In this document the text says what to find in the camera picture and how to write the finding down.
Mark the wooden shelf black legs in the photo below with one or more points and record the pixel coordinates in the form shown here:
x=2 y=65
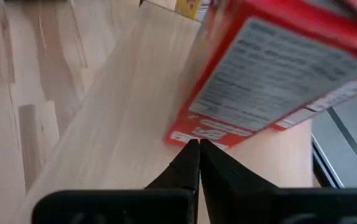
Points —
x=128 y=109

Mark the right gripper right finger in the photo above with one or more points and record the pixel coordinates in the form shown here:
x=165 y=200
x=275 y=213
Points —
x=225 y=177

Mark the yellow cereal box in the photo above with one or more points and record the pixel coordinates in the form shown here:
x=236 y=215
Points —
x=189 y=7

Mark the black metal rig frame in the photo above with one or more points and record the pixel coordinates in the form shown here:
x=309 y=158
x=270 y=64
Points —
x=321 y=168

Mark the red cereal box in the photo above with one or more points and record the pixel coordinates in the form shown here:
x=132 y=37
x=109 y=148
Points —
x=274 y=71

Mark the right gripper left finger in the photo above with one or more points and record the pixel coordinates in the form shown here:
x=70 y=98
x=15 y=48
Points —
x=186 y=168

